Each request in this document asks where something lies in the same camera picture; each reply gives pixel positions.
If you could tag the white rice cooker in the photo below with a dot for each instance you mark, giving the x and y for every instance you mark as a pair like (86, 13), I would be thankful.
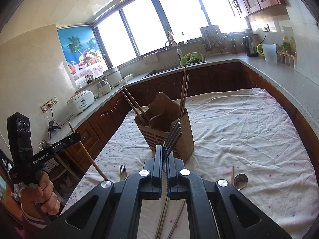
(80, 101)

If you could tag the steel kitchen faucet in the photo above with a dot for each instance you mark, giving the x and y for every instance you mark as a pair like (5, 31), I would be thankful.
(173, 44)

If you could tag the wooden utensil holder box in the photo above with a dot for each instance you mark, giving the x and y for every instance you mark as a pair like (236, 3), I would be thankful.
(163, 113)

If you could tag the white plastic jug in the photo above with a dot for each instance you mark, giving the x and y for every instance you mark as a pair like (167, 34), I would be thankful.
(270, 53)

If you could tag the large white cooker pot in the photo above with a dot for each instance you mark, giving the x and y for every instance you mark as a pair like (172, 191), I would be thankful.
(113, 76)

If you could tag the knife rack with utensils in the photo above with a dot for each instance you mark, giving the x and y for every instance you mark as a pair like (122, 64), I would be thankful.
(213, 40)

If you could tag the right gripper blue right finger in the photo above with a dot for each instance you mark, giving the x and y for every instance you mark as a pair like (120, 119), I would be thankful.
(217, 209)

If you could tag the condiment bottles group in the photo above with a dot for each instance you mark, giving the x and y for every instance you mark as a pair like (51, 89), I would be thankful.
(288, 53)

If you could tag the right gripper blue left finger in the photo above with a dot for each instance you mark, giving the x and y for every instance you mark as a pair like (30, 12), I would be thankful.
(111, 210)

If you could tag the tropical fruit window poster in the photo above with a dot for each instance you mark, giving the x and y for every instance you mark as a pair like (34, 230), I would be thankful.
(81, 52)

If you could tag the bamboo chopstick pair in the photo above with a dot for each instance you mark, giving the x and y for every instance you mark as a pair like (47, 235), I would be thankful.
(182, 92)

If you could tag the green colander with vegetables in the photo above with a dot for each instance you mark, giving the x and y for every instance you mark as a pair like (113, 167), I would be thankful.
(191, 58)

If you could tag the person's left hand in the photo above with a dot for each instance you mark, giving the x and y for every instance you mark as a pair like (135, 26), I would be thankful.
(42, 196)

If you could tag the black electric kettle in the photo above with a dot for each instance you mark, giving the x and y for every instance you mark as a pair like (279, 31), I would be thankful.
(250, 46)

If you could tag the steel spoon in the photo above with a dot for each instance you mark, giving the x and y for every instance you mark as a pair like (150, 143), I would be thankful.
(240, 181)

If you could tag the white floral tablecloth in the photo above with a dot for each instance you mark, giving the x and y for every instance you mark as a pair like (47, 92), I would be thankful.
(247, 129)

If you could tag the wall power outlet strip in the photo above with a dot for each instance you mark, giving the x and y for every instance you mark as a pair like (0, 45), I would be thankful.
(49, 104)

